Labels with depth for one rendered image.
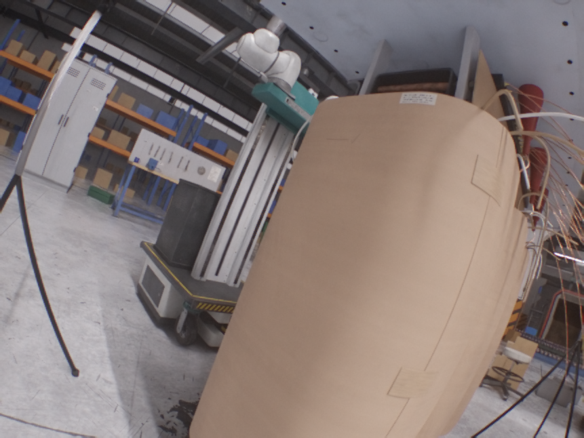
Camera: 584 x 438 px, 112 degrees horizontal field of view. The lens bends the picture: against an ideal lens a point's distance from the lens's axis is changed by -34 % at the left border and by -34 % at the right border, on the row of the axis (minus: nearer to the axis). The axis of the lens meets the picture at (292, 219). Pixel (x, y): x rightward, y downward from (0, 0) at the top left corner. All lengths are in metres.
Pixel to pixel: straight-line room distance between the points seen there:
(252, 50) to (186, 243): 1.17
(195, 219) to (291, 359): 1.43
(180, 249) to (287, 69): 1.21
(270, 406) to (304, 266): 0.25
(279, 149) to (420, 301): 1.65
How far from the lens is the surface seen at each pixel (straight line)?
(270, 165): 1.92
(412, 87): 0.71
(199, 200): 1.81
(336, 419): 0.48
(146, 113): 8.38
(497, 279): 0.88
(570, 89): 0.88
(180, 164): 5.54
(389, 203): 0.44
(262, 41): 1.67
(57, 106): 5.08
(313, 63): 8.33
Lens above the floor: 0.78
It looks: 2 degrees up
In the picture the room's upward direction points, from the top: 22 degrees clockwise
